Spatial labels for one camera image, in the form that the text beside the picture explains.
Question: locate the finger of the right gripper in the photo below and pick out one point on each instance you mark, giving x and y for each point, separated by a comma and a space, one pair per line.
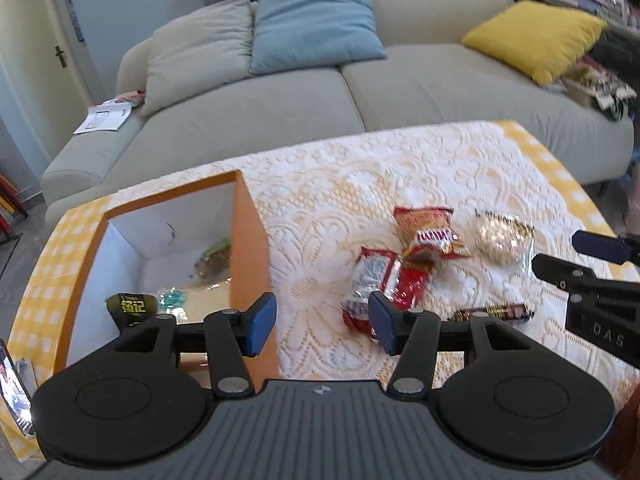
558, 272
607, 248

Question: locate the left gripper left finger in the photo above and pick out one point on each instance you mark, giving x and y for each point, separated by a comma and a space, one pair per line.
230, 337

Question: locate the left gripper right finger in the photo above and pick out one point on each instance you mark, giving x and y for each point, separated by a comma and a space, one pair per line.
413, 336

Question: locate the long bread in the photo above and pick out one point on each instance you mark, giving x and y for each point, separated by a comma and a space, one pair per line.
191, 304

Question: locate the red foil snack bag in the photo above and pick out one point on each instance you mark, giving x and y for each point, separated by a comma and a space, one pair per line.
382, 270

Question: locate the dark sausage stick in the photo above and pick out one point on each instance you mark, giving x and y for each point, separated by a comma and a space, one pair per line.
510, 313

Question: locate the green snack bag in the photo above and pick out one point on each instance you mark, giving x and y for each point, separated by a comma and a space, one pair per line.
214, 260

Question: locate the dark green snack packet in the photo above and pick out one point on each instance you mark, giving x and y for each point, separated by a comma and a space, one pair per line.
128, 309

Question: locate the clear bag of peanuts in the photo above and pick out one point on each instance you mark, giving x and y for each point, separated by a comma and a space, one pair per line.
505, 244

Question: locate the small red orange chips bag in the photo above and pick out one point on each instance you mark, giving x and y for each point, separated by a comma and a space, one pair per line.
428, 234

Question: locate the orange cardboard box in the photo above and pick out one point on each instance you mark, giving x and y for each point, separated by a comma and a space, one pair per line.
148, 241

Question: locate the white lace tablecloth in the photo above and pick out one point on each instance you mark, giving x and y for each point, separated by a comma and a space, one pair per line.
400, 234

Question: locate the patterned cloth on sofa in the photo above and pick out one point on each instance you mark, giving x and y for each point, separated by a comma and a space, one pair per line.
591, 85

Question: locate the yellow checkered tablecloth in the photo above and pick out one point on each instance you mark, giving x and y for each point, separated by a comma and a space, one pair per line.
50, 284

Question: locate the yellow cushion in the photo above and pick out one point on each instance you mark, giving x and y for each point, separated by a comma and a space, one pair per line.
540, 41

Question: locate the smartphone on table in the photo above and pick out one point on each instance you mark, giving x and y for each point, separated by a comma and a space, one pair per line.
15, 395

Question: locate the grey fabric sofa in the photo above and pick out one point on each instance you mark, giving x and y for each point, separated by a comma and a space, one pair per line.
427, 77

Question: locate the white booklet on sofa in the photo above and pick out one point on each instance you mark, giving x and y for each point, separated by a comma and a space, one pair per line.
111, 114

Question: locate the red yellow stool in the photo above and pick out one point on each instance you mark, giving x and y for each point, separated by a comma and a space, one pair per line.
12, 205

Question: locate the beige cushion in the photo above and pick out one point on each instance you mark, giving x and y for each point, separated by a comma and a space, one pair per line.
199, 52

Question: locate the blue cushion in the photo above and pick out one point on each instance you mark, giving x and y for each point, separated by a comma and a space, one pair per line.
300, 34

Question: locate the cream door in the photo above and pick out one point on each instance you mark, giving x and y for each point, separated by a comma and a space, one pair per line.
42, 72

